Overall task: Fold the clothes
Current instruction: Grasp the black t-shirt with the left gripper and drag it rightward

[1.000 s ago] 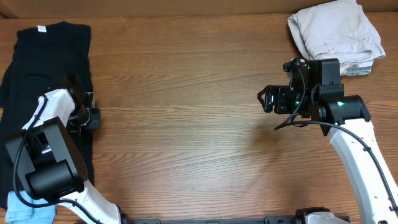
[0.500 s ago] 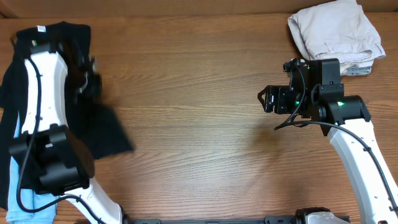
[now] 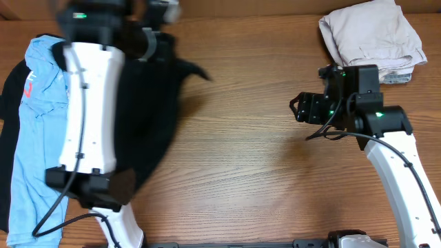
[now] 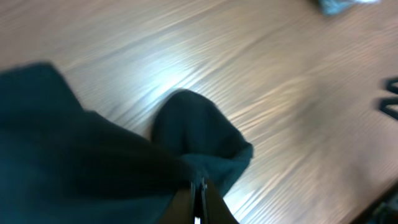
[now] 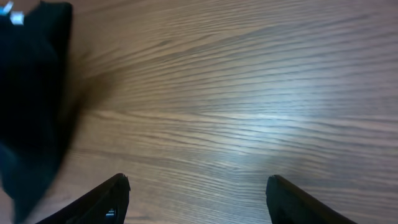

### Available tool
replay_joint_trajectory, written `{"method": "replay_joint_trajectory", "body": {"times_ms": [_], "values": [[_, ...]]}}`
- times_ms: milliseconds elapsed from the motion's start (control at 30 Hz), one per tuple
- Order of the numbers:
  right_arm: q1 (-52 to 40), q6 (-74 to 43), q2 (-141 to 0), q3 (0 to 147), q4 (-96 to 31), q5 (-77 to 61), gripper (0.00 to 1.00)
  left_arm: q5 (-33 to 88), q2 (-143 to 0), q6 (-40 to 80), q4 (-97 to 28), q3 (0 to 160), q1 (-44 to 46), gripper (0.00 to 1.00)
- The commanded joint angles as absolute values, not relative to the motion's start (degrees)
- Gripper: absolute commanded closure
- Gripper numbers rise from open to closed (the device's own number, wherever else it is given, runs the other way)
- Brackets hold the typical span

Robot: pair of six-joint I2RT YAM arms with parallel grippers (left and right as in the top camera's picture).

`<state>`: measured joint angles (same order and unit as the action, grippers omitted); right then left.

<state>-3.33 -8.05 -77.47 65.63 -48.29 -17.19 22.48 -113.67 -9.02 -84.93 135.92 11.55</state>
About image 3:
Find black t-shirt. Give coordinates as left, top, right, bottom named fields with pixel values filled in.
left=114, top=33, right=210, bottom=191

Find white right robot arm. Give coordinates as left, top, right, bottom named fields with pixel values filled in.
left=289, top=65, right=440, bottom=247

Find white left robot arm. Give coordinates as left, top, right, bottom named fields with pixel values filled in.
left=45, top=1, right=181, bottom=247

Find folded denim jeans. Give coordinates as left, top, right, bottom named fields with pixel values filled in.
left=380, top=73, right=412, bottom=84

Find folded beige trousers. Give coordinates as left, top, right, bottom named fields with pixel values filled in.
left=318, top=0, right=427, bottom=80

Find light blue t-shirt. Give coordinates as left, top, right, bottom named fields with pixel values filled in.
left=7, top=35, right=70, bottom=247

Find black garment with logo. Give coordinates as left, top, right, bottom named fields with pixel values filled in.
left=1, top=39, right=66, bottom=231

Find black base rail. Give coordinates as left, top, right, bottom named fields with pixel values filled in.
left=146, top=229, right=389, bottom=248

